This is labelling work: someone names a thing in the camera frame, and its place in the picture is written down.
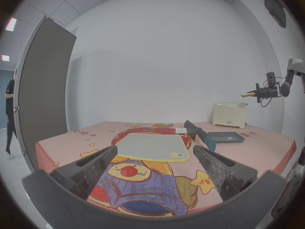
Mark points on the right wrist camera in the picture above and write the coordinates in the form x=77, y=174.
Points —
x=270, y=78

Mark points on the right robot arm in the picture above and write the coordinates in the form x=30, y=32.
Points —
x=289, y=80

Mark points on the cream toaster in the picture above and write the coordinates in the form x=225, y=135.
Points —
x=227, y=114

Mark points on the person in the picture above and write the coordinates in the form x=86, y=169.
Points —
x=10, y=108

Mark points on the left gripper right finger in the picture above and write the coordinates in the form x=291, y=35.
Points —
x=225, y=173

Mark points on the dark grey tray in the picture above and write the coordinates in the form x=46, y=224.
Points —
x=225, y=137

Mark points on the grey partition panel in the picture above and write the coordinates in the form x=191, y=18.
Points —
x=45, y=92

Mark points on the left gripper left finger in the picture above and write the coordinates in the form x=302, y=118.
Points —
x=91, y=169

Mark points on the ceiling light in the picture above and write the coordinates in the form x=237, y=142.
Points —
x=11, y=24
x=5, y=57

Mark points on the slice of bread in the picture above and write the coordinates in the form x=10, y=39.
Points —
x=245, y=95

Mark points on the white knife rest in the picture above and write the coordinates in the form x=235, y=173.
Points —
x=181, y=130

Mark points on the cutting board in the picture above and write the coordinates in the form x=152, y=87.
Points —
x=152, y=145

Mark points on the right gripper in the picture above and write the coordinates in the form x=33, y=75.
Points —
x=268, y=93

